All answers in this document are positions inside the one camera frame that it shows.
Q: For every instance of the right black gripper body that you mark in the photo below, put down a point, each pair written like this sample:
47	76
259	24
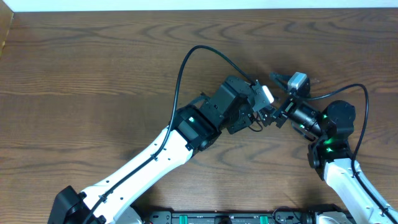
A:
285	111

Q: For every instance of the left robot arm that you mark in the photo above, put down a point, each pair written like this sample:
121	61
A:
193	130

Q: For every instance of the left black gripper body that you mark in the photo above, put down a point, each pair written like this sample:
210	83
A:
240	121

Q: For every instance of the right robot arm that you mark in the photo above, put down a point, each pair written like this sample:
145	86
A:
329	153

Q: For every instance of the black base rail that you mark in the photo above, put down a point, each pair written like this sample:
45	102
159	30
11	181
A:
319	214

